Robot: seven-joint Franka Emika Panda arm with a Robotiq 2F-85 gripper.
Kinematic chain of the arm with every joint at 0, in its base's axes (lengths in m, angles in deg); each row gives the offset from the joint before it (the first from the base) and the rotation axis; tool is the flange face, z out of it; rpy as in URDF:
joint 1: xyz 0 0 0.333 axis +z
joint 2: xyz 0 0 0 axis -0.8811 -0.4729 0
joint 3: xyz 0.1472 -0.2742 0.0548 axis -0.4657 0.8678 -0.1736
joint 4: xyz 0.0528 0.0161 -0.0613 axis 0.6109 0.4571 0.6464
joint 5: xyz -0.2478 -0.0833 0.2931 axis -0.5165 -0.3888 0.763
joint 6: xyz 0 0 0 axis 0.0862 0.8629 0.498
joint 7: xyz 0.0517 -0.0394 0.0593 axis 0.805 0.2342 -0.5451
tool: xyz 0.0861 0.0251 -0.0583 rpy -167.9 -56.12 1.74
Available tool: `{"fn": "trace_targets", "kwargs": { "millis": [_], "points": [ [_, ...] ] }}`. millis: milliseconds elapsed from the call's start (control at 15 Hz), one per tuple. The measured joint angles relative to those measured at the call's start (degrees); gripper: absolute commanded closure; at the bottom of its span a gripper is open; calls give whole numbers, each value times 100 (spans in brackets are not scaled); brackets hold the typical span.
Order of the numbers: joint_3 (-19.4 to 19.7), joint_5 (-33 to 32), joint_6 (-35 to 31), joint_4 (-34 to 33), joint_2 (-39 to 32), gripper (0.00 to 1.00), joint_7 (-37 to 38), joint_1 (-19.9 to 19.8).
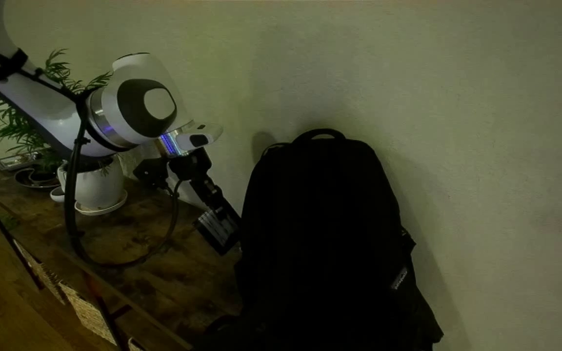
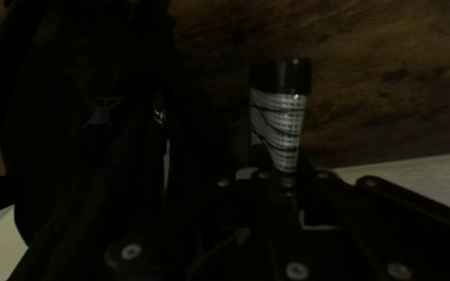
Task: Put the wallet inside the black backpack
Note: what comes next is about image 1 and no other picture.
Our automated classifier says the black backpack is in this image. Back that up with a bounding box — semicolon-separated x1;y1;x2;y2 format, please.
190;127;444;351

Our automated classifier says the small white dish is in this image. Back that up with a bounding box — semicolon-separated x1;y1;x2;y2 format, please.
48;186;71;205

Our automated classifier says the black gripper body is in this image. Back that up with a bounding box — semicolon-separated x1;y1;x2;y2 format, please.
167;147;225;209

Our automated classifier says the black wallet silver woven panel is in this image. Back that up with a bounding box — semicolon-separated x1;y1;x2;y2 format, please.
192;205;243;258

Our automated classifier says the black metal table brace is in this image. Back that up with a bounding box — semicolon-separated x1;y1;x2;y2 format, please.
81;271;130;351

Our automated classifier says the dark round coaster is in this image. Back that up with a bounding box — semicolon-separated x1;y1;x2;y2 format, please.
11;164;58;191

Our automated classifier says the green leafy plant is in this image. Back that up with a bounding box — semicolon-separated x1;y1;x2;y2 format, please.
0;47;112;176

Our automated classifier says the white plant pot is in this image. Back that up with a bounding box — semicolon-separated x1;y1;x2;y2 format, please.
54;154;126;211

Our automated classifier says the white pot saucer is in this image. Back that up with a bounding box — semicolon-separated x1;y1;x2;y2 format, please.
71;191;130;219

